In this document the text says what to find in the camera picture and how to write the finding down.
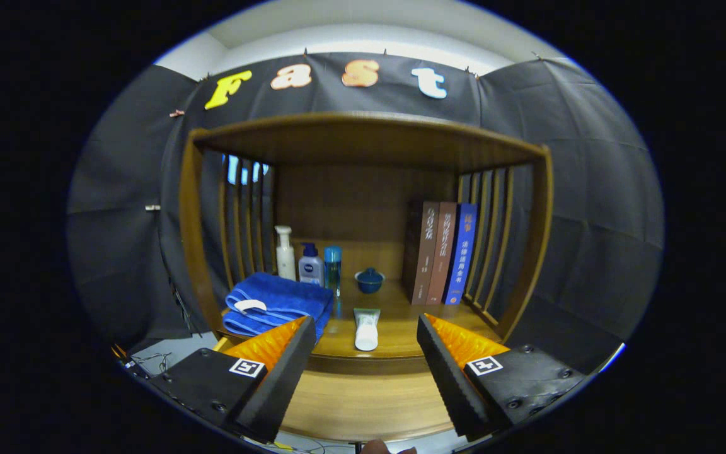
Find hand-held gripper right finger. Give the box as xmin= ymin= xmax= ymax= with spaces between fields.
xmin=417 ymin=313 xmax=589 ymax=442

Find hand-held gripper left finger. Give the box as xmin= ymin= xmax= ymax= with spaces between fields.
xmin=149 ymin=315 xmax=318 ymax=444

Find wooden drawer with black knob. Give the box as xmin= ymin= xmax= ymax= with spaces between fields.
xmin=212 ymin=337 xmax=464 ymax=443

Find white tube green end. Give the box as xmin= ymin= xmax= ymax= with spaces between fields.
xmin=354 ymin=308 xmax=381 ymax=352

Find wooden countertop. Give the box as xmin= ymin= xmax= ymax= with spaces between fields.
xmin=217 ymin=277 xmax=502 ymax=376

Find wooden cabinet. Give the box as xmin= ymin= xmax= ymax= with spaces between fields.
xmin=178 ymin=112 xmax=554 ymax=376

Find blue folded towel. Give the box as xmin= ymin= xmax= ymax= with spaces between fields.
xmin=222 ymin=272 xmax=335 ymax=344

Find white lotion bottle blue cap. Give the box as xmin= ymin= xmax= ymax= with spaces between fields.
xmin=298 ymin=243 xmax=325 ymax=288

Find teal slim bottle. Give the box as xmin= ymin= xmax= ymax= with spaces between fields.
xmin=324 ymin=246 xmax=342 ymax=298

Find white pump bottle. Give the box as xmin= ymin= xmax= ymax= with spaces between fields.
xmin=275 ymin=226 xmax=297 ymax=282

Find blue lidded teacup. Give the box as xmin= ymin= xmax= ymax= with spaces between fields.
xmin=355 ymin=267 xmax=386 ymax=294

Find reddish brown book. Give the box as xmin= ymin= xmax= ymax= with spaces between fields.
xmin=426 ymin=202 xmax=458 ymax=306

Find blue book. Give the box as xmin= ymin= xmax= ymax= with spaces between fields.
xmin=444 ymin=203 xmax=478 ymax=306

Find dark brown book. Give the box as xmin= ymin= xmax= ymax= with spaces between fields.
xmin=403 ymin=201 xmax=441 ymax=306

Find white flat panel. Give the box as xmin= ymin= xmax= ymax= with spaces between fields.
xmin=596 ymin=342 xmax=625 ymax=373

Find black backdrop cloth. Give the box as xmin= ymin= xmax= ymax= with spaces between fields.
xmin=67 ymin=52 xmax=664 ymax=373

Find floor cables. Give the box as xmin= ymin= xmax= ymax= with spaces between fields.
xmin=125 ymin=352 xmax=173 ymax=376

